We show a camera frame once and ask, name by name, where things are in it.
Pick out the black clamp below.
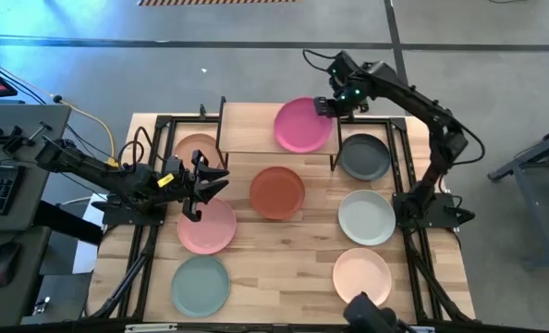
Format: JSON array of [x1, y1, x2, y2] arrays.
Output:
[[0, 120, 54, 158]]

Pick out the wooden shelf black metal legs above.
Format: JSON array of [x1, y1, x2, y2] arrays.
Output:
[[214, 95, 345, 172]]

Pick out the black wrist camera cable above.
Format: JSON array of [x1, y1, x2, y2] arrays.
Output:
[[301, 48, 338, 75]]

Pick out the teal plate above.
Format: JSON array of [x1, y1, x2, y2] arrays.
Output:
[[170, 254, 232, 319]]

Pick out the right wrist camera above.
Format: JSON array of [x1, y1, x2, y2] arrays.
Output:
[[327, 50, 361, 82]]

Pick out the pale peach plate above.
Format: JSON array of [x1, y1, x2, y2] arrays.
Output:
[[332, 247, 394, 308]]

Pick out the white sheet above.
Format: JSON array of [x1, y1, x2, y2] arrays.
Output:
[[73, 193, 114, 274]]

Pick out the light grey plate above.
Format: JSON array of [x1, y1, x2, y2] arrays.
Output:
[[337, 189, 397, 247]]

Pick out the salmon pink plate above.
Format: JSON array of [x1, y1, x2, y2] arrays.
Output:
[[177, 196, 238, 255]]

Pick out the dark grey plate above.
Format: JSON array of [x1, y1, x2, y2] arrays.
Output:
[[338, 133, 392, 182]]

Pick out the black bar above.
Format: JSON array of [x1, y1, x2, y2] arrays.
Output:
[[32, 201, 104, 246]]

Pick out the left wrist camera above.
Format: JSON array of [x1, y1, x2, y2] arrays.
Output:
[[165, 155, 187, 175]]

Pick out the grey metal stand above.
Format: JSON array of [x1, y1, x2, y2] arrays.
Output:
[[486, 119, 549, 272]]

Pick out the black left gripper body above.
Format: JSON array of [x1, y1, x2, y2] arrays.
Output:
[[161, 168, 198, 204]]

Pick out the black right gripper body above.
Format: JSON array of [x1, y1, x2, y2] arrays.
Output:
[[332, 90, 369, 117]]

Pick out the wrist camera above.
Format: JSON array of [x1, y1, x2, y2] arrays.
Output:
[[165, 155, 187, 175], [327, 50, 361, 82]]

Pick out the yellow cable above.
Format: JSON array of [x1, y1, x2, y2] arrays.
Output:
[[0, 53, 121, 168]]

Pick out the peach orange plate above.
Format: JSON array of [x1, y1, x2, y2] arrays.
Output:
[[172, 132, 225, 172]]

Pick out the black aluminium table frame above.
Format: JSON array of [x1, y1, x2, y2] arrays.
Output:
[[82, 113, 479, 333]]

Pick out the grey desk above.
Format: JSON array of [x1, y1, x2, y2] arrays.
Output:
[[0, 104, 93, 329]]

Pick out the dark orange plate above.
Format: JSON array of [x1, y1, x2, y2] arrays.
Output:
[[249, 166, 306, 221]]

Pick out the black computer mouse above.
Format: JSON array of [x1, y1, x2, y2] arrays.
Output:
[[0, 240, 24, 289]]

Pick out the black floor cable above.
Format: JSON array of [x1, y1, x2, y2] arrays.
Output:
[[0, 55, 114, 158]]

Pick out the small silver clamp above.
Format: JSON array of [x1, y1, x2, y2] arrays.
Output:
[[32, 295, 52, 315]]

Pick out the magenta plate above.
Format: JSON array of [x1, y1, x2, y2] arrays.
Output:
[[273, 96, 335, 154]]

